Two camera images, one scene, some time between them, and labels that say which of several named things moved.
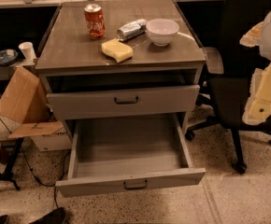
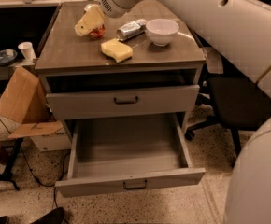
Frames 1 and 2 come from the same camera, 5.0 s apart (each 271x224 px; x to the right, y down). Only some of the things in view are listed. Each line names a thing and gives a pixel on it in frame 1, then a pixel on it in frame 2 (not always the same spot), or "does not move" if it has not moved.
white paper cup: [28, 50] does not move
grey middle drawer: [122, 103] does not move
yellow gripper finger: [267, 91] → [115, 0]
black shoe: [56, 217] does not move
